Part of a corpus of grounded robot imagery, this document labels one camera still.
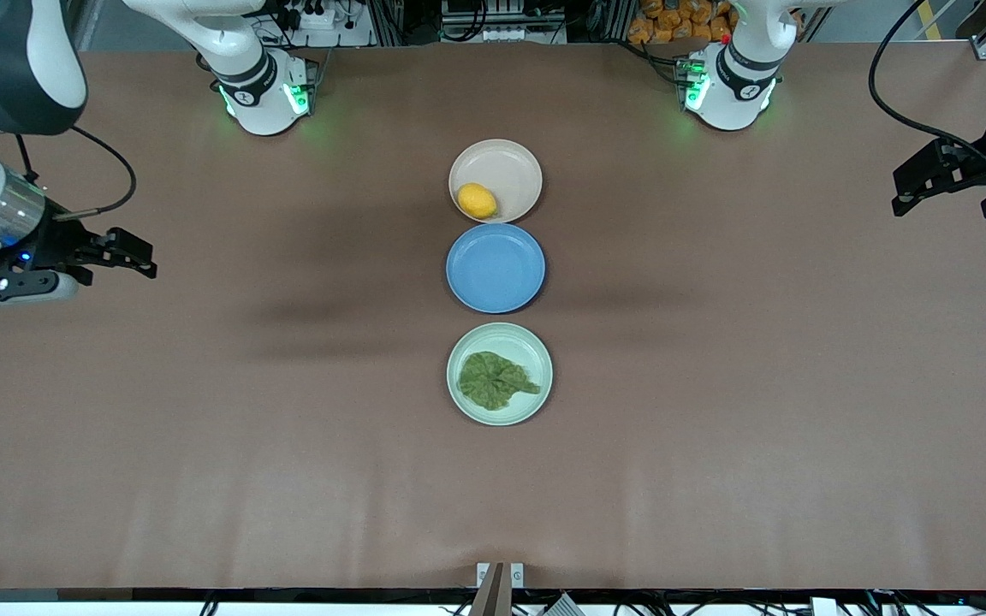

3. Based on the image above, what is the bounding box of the bag of orange items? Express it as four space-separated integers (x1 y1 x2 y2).
627 0 735 45

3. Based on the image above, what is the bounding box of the white power strip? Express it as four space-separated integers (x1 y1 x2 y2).
286 0 350 32

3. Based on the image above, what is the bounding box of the green lettuce leaf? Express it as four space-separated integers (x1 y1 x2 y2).
457 351 543 412

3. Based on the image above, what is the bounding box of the grey camera mast bracket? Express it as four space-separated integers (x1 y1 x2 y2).
468 561 526 616

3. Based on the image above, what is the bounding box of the cream round plate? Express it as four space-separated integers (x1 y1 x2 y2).
448 139 544 225

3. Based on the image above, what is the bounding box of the yellow lemon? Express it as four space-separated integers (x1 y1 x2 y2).
457 182 499 220

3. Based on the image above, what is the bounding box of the pale green round plate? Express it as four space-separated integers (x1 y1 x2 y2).
446 322 555 427

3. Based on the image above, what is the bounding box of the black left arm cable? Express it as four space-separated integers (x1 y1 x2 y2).
868 0 986 165

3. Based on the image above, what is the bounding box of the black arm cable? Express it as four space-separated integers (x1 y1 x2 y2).
15 126 138 222
868 0 986 165

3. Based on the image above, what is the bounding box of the light blue round plate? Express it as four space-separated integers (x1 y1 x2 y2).
445 223 547 315

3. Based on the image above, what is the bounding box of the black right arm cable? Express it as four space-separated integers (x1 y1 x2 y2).
15 126 138 222

